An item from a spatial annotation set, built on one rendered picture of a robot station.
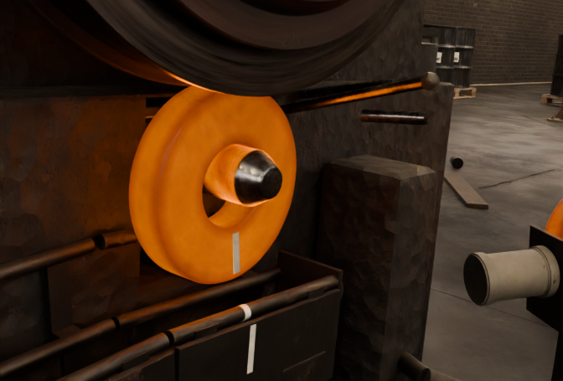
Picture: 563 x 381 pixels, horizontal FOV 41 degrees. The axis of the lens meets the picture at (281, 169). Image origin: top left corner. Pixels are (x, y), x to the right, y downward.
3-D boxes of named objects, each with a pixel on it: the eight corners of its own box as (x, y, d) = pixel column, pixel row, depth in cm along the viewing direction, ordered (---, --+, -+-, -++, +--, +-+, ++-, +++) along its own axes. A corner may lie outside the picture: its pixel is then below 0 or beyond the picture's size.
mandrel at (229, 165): (105, 171, 65) (108, 120, 64) (146, 167, 68) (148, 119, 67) (249, 215, 54) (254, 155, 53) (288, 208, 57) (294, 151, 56)
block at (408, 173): (296, 371, 82) (314, 157, 77) (339, 350, 88) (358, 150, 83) (377, 409, 75) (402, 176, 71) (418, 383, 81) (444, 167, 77)
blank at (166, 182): (121, 97, 52) (152, 103, 50) (267, 69, 63) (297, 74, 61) (133, 300, 56) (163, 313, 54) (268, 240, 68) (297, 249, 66)
